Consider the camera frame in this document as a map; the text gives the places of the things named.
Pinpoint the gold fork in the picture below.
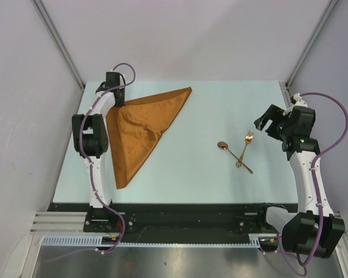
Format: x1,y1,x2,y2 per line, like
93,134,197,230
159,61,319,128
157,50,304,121
235,130,254,168

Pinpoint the orange cloth napkin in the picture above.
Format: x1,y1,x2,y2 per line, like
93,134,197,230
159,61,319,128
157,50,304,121
106,87,192,189

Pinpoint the copper spoon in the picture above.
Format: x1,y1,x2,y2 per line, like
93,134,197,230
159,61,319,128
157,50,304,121
217,141,253,174

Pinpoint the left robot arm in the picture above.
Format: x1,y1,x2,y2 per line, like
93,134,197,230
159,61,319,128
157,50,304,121
71,71,126,209

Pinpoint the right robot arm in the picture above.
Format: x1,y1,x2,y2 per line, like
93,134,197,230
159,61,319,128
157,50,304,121
254,105,345,258

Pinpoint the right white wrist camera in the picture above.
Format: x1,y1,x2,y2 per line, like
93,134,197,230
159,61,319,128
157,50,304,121
282,93,308,116

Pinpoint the white slotted cable duct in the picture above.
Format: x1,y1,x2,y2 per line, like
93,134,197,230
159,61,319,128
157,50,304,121
42,233,263,247

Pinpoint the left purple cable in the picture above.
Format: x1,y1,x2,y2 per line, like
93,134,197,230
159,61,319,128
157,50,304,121
43,63,137,263

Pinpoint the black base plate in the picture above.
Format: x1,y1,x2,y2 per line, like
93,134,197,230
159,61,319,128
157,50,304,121
48,201,292,251

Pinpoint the aluminium frame rail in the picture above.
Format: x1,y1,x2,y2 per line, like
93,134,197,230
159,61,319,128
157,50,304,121
30,211,89,235

